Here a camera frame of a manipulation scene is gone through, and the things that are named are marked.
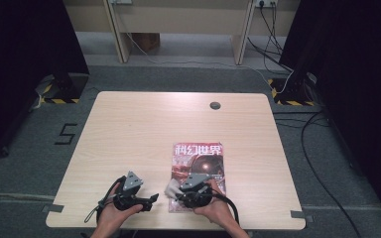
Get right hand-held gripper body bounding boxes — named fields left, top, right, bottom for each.
left=179, top=173, right=213, bottom=209

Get long white floor cable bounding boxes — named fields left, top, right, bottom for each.
left=125, top=32, right=274, bottom=90

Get black curtain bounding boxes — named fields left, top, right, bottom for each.
left=0, top=0, right=90, bottom=163
left=279, top=0, right=381, bottom=229

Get grey tape piece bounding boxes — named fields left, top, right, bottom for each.
left=290, top=210, right=315, bottom=223
left=42, top=203, right=64, bottom=214

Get left hand-held gripper cable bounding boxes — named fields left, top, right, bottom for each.
left=83, top=176, right=127, bottom=224

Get glossy magazine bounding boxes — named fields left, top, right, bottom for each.
left=168, top=142, right=227, bottom=213

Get person's right hand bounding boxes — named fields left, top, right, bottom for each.
left=192, top=179, right=235, bottom=229

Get white wall socket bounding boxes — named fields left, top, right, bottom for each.
left=254, top=0, right=279, bottom=8

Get hand-held gripper cable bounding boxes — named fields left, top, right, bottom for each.
left=83, top=176, right=127, bottom=224
left=211, top=192, right=240, bottom=226

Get black stand base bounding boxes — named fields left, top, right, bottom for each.
left=267, top=73, right=317, bottom=107
left=43, top=72, right=89, bottom=104

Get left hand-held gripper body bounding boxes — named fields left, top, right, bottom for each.
left=113, top=171, right=144, bottom=212

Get short white cable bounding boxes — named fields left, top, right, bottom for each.
left=277, top=69, right=295, bottom=95
left=29, top=93, right=47, bottom=112

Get thin black floor cables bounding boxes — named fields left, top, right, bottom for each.
left=272, top=111, right=330, bottom=129

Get long black floor cable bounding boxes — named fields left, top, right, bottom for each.
left=300, top=112, right=363, bottom=238

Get black cables from socket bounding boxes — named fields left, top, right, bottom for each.
left=247, top=3, right=294, bottom=74

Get right hand-held gripper cable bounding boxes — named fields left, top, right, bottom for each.
left=211, top=192, right=240, bottom=226

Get person's left hand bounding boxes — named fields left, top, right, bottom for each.
left=97, top=182, right=144, bottom=231

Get brown cardboard box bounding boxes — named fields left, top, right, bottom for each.
left=132, top=32, right=161, bottom=53

